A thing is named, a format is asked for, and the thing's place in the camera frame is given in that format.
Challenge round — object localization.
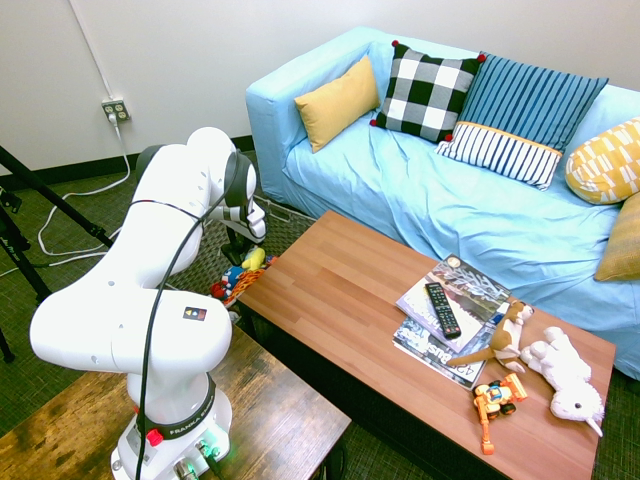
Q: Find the lavender photo cover magazine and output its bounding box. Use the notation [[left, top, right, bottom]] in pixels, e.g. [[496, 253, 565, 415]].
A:
[[394, 253, 513, 354]]

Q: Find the black TV remote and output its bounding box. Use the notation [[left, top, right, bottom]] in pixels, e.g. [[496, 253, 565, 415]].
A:
[[424, 281, 464, 341]]

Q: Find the grey wicker basket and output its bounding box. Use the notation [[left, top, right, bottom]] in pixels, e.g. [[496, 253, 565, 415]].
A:
[[162, 192, 319, 322]]

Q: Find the blue red plush toy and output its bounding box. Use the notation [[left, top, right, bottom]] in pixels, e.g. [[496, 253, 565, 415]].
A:
[[208, 265, 247, 302]]

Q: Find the plain yellow pillow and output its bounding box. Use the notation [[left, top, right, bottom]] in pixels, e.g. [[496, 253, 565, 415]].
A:
[[293, 53, 382, 154]]

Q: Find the blue striped pillow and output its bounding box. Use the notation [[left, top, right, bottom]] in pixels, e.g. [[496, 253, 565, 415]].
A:
[[457, 50, 610, 154]]

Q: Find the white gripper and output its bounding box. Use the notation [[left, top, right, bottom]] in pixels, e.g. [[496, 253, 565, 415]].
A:
[[236, 197, 268, 251]]

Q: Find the reddish wooden coffee table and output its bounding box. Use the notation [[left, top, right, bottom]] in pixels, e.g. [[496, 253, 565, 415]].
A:
[[235, 209, 617, 480]]

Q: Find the white navy striped pillow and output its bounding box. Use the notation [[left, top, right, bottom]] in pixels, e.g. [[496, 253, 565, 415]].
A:
[[433, 121, 564, 192]]

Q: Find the dark rustic wooden table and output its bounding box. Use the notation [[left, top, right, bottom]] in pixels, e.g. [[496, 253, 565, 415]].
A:
[[0, 319, 353, 480]]

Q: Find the wall power outlet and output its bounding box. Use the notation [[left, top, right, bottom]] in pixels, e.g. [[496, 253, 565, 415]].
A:
[[101, 98, 132, 123]]

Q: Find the yellow white patterned pillow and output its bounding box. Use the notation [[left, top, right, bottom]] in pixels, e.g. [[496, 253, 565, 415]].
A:
[[565, 116, 640, 206]]

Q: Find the white unicorn plush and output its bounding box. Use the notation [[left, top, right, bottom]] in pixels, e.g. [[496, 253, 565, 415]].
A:
[[519, 325, 606, 439]]

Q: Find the yellow plush toy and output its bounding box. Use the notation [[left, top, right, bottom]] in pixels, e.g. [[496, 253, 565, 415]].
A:
[[241, 244, 267, 272]]

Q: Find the business magazine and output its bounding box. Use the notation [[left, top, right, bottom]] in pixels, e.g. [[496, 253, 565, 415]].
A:
[[391, 316, 489, 392]]

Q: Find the white wall cable conduit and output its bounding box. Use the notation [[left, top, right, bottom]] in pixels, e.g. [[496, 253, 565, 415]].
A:
[[68, 0, 115, 102]]

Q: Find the white power cable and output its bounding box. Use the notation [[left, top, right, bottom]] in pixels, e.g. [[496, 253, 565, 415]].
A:
[[0, 112, 132, 277]]

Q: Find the black camera tripod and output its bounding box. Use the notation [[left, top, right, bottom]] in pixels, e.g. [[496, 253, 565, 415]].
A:
[[0, 144, 115, 364]]

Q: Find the black gamepad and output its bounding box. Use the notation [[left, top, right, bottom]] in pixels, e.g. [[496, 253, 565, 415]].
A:
[[220, 239, 248, 268]]

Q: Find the mustard woven pillow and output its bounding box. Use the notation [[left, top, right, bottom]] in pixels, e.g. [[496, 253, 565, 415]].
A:
[[593, 191, 640, 283]]

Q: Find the light blue sofa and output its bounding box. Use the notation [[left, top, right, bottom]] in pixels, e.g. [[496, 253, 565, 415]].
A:
[[244, 25, 640, 381]]

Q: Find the black white checkered pillow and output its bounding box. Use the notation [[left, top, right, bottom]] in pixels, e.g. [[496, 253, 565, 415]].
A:
[[368, 39, 487, 144]]

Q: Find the orange toy excavator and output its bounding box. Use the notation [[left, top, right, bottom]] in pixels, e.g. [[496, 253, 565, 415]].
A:
[[472, 372, 530, 456]]

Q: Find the brown kangaroo plush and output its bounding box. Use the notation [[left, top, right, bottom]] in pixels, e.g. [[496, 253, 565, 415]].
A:
[[446, 298, 536, 375]]

